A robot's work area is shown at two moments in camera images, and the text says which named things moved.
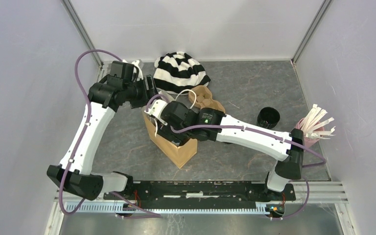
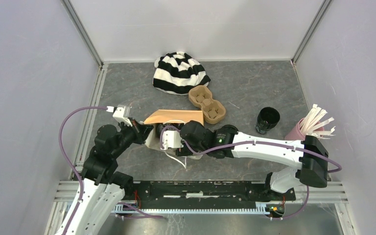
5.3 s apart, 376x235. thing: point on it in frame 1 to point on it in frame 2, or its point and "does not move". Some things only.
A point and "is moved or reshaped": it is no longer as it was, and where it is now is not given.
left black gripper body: x=141 y=95 to x=132 y=134
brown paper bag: x=177 y=155 is moved or reshaped
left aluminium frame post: x=82 y=30 does not move
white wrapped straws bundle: x=310 y=125 does not move
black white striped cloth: x=177 y=71 does not move
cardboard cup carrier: x=204 y=98 does not move
